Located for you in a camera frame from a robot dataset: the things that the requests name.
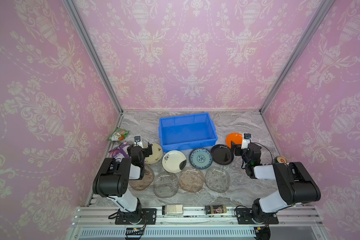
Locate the brown tinted glass plate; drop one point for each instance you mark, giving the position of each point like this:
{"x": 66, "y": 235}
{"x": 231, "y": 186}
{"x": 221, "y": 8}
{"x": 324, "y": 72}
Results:
{"x": 145, "y": 182}

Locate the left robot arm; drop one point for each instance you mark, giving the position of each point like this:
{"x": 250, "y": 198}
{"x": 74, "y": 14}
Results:
{"x": 113, "y": 178}

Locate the orange plastic plate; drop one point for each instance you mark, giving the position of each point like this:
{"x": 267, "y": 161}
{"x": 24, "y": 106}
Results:
{"x": 236, "y": 138}

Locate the green tin can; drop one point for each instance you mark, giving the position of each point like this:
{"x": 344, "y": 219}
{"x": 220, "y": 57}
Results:
{"x": 280, "y": 160}

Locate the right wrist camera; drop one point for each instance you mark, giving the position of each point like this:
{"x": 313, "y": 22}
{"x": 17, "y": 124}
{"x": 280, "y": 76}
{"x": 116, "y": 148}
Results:
{"x": 246, "y": 141}

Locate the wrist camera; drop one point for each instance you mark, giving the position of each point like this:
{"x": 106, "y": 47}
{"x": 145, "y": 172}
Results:
{"x": 138, "y": 141}
{"x": 246, "y": 141}

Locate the black round plate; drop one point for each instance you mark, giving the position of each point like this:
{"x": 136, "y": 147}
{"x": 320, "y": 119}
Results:
{"x": 222, "y": 154}

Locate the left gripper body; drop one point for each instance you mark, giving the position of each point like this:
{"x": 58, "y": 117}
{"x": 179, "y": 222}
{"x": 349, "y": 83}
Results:
{"x": 146, "y": 149}

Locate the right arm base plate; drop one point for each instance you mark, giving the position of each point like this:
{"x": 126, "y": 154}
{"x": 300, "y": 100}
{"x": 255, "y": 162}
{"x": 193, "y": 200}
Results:
{"x": 246, "y": 216}

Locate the dark spice jar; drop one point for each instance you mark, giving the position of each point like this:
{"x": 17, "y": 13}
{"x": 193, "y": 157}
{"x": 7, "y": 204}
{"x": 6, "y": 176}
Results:
{"x": 215, "y": 209}

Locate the grey clear glass plate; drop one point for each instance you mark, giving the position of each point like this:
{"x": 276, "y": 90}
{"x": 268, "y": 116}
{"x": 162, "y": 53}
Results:
{"x": 166, "y": 185}

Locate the amber glass plate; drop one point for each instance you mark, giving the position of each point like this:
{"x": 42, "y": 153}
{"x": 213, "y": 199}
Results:
{"x": 191, "y": 180}

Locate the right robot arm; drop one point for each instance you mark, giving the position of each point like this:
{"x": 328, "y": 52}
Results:
{"x": 294, "y": 184}

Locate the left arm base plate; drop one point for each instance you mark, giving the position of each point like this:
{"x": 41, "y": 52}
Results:
{"x": 139, "y": 217}

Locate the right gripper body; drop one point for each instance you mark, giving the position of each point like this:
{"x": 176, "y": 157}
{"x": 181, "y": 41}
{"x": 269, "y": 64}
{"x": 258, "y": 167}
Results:
{"x": 238, "y": 149}

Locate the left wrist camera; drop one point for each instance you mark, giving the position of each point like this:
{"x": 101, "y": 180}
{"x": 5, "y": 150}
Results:
{"x": 138, "y": 141}

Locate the blue plastic bin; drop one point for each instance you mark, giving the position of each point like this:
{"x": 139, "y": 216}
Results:
{"x": 187, "y": 132}

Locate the white plate black accent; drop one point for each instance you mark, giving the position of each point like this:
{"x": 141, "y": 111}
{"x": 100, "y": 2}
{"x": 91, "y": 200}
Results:
{"x": 174, "y": 161}

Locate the purple snack packet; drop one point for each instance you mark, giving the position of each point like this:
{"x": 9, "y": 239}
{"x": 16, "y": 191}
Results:
{"x": 120, "y": 152}

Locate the white jar on rail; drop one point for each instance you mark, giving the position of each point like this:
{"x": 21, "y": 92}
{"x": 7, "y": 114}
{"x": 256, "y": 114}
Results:
{"x": 173, "y": 210}

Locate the blue patterned ceramic plate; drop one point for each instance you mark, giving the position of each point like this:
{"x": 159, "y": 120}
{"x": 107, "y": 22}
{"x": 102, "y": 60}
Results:
{"x": 201, "y": 158}

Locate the green snack packet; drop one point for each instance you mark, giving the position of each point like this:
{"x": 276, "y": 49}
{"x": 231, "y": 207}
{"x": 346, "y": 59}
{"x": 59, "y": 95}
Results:
{"x": 118, "y": 135}

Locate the cream round plate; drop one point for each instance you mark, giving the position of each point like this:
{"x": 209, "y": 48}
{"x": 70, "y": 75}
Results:
{"x": 157, "y": 153}

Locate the aluminium front rail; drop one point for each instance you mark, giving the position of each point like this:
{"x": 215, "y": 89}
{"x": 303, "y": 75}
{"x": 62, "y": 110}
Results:
{"x": 296, "y": 223}

